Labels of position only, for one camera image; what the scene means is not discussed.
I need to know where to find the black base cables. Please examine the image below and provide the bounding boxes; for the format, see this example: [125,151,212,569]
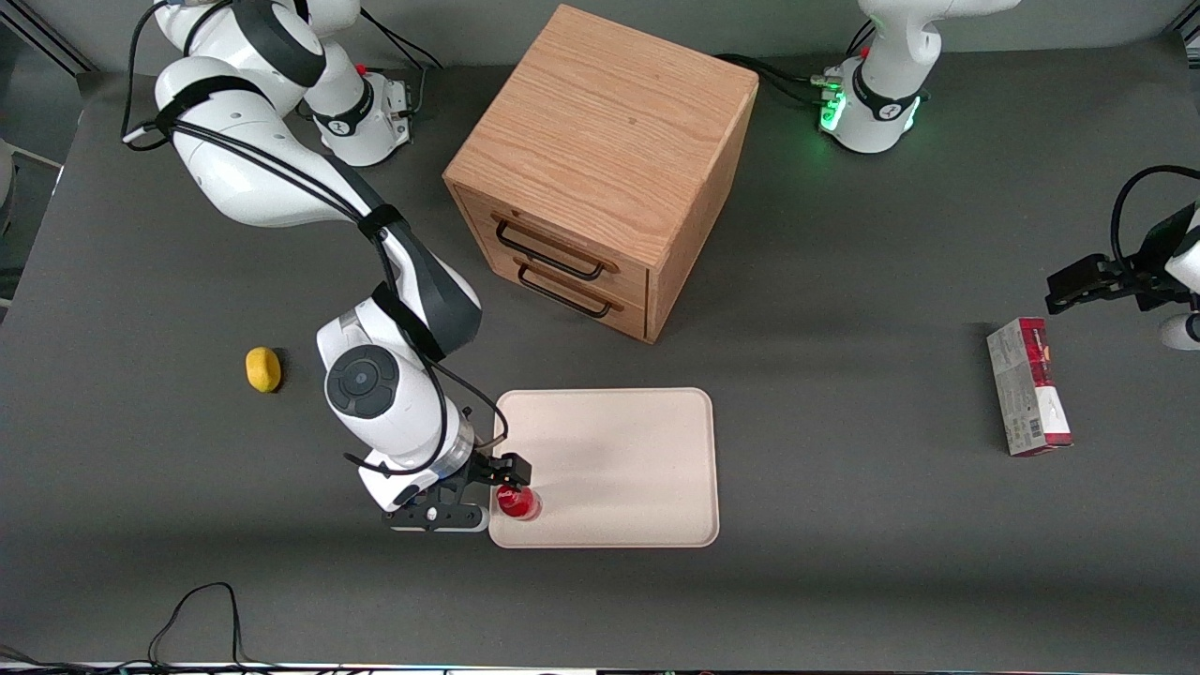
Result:
[354,13,447,121]
[715,53,845,110]

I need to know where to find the black metal drawer handle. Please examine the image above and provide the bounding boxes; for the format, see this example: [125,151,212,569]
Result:
[493,218,608,282]
[516,263,614,320]

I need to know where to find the beige plastic tray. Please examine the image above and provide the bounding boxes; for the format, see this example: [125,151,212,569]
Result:
[487,387,721,549]

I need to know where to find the red coke bottle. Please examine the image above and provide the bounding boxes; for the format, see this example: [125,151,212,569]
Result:
[496,483,544,523]

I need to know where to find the grey red carton box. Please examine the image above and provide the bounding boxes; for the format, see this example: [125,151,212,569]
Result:
[985,317,1074,458]

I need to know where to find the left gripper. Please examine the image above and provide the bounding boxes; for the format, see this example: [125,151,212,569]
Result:
[1045,201,1200,316]

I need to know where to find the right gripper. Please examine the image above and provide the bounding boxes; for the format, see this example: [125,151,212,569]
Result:
[358,448,534,514]

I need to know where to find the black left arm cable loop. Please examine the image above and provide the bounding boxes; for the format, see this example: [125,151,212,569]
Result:
[1110,165,1200,269]

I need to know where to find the yellow lemon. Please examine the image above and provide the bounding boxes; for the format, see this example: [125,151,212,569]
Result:
[245,346,283,395]

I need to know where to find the wooden drawer cabinet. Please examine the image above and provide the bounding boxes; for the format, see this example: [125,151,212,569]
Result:
[442,3,760,345]

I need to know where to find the black cable on table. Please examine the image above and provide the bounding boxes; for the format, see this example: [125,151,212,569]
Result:
[0,581,282,675]

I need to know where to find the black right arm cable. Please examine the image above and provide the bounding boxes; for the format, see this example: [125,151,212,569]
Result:
[121,0,512,479]

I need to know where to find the black left base cables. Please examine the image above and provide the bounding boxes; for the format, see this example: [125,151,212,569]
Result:
[715,53,845,110]

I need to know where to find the black right base cables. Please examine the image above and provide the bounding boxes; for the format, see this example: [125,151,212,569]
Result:
[354,13,447,121]

